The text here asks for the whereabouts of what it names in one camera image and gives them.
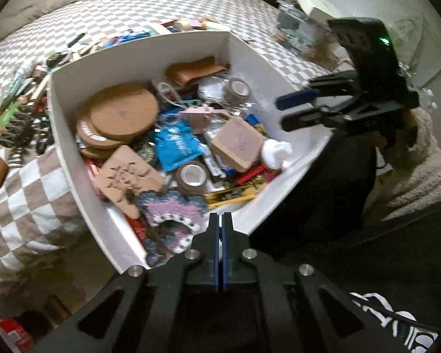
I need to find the square pink-brown coaster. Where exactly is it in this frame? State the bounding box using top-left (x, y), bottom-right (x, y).
top-left (211, 117), bottom-right (263, 172)

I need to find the black hair claw clip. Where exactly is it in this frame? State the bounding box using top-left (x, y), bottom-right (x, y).
top-left (0, 112), bottom-right (34, 148)

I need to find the blue foil packet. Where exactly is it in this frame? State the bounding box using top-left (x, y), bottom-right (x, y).
top-left (154, 121), bottom-right (208, 172)

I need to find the crochet pink purple coaster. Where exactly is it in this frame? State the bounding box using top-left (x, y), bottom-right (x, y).
top-left (133, 190), bottom-right (208, 268)

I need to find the clear plastic container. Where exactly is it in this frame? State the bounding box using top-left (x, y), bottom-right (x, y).
top-left (272, 2), bottom-right (338, 61)

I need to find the brown leather pouch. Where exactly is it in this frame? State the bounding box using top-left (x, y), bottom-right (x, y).
top-left (165, 56), bottom-right (230, 87)

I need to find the black marker pen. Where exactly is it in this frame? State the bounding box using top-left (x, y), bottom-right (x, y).
top-left (67, 33), bottom-right (86, 48)

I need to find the pink plastic piece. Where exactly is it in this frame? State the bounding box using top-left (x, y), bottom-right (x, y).
top-left (178, 104), bottom-right (232, 134)

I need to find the brown tape roll in bag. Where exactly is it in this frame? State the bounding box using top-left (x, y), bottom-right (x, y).
top-left (222, 78), bottom-right (251, 106)

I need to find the square wooden carved coaster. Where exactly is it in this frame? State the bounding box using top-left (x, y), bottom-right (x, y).
top-left (94, 145), bottom-right (166, 219)

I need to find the white flat box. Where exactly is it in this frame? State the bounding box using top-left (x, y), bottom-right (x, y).
top-left (296, 0), bottom-right (345, 24)

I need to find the checkered bed blanket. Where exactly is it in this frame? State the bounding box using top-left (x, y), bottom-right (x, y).
top-left (0, 0), bottom-right (324, 319)

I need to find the white plastic figure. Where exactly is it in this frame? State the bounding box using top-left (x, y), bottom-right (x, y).
top-left (260, 139), bottom-right (293, 171)

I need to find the white storage box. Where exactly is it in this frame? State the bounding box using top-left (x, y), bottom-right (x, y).
top-left (48, 31), bottom-right (331, 273)

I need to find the red box on floor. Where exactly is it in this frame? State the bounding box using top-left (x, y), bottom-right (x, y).
top-left (0, 318), bottom-right (35, 353)

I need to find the large round cork coaster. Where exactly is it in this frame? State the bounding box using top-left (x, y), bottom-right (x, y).
top-left (88, 84), bottom-right (159, 140)

